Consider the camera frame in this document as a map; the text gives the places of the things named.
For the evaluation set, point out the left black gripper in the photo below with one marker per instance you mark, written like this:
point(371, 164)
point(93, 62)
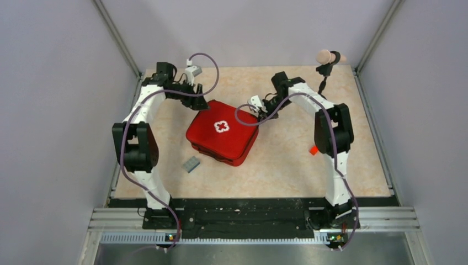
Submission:
point(198, 103)

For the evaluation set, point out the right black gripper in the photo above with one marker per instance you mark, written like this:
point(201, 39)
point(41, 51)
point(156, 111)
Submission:
point(262, 114)

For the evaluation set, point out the red black medicine kit bag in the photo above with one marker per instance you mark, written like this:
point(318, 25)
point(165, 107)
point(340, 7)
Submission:
point(216, 133)

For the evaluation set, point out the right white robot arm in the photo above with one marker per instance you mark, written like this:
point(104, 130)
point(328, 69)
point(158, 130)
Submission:
point(333, 131)

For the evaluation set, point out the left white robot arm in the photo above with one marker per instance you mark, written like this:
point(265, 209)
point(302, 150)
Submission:
point(135, 145)

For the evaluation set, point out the grey blue pill blister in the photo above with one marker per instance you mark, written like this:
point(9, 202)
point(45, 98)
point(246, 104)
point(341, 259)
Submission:
point(190, 164)

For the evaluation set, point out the orange red block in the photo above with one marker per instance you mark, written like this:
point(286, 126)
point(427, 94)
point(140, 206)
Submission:
point(314, 150)

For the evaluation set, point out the black microphone stand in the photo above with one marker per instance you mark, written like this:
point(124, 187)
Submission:
point(327, 59)

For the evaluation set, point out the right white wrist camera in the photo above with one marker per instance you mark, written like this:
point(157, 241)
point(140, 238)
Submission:
point(256, 104)

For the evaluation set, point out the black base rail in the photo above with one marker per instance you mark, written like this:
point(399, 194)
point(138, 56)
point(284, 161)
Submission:
point(252, 219)

